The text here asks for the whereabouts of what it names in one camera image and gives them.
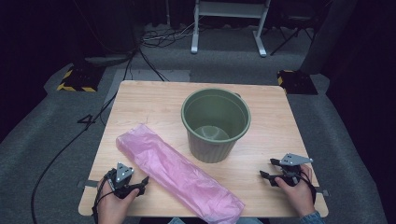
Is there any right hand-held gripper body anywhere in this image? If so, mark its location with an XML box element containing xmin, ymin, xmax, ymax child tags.
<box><xmin>277</xmin><ymin>152</ymin><xmax>314</xmax><ymax>187</ymax></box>

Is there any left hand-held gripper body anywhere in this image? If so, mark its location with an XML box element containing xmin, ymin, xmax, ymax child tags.
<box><xmin>105</xmin><ymin>161</ymin><xmax>142</xmax><ymax>201</ymax></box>

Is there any pink plastic bag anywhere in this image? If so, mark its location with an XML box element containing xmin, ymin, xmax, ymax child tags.
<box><xmin>115</xmin><ymin>123</ymin><xmax>246</xmax><ymax>224</ymax></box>

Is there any green plastic bin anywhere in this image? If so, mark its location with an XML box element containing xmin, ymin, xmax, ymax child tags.
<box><xmin>180</xmin><ymin>88</ymin><xmax>252</xmax><ymax>164</ymax></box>

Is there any person's right hand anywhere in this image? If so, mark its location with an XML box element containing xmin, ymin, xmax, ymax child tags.
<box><xmin>274</xmin><ymin>164</ymin><xmax>316</xmax><ymax>217</ymax></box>

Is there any person's left hand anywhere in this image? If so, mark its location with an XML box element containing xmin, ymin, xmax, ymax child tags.
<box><xmin>96</xmin><ymin>177</ymin><xmax>140</xmax><ymax>224</ymax></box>

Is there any person's right leg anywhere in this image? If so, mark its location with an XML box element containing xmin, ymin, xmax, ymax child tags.
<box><xmin>236</xmin><ymin>217</ymin><xmax>264</xmax><ymax>224</ymax></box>

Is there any black yellow striped base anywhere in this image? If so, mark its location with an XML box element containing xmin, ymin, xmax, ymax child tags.
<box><xmin>56</xmin><ymin>63</ymin><xmax>106</xmax><ymax>93</ymax></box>
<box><xmin>276</xmin><ymin>69</ymin><xmax>319</xmax><ymax>96</ymax></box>

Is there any black tripod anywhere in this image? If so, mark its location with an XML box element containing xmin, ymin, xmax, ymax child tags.
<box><xmin>269</xmin><ymin>24</ymin><xmax>316</xmax><ymax>57</ymax></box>

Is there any grey fabric column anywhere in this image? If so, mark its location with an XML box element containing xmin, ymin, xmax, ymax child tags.
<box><xmin>300</xmin><ymin>0</ymin><xmax>359</xmax><ymax>75</ymax></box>

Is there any white metal stand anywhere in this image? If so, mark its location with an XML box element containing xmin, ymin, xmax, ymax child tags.
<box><xmin>191</xmin><ymin>0</ymin><xmax>271</xmax><ymax>59</ymax></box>

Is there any right hand-held gripper cable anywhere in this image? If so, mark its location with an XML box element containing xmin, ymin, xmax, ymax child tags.
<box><xmin>293</xmin><ymin>169</ymin><xmax>318</xmax><ymax>204</ymax></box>

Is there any hand-held gripper cable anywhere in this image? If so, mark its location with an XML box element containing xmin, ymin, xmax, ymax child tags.
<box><xmin>92</xmin><ymin>174</ymin><xmax>117</xmax><ymax>224</ymax></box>
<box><xmin>293</xmin><ymin>169</ymin><xmax>318</xmax><ymax>204</ymax></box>

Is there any left hand-held gripper cable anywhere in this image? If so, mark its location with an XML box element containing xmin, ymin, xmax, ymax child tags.
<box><xmin>92</xmin><ymin>174</ymin><xmax>117</xmax><ymax>224</ymax></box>

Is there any long black floor cable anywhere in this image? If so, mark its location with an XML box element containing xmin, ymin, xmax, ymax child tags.
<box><xmin>30</xmin><ymin>46</ymin><xmax>139</xmax><ymax>224</ymax></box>

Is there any short black floor cable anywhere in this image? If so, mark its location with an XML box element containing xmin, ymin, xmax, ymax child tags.
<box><xmin>138</xmin><ymin>48</ymin><xmax>170</xmax><ymax>82</ymax></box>

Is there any bundle of floor cables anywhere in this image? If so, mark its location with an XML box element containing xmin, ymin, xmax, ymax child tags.
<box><xmin>141</xmin><ymin>21</ymin><xmax>200</xmax><ymax>49</ymax></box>

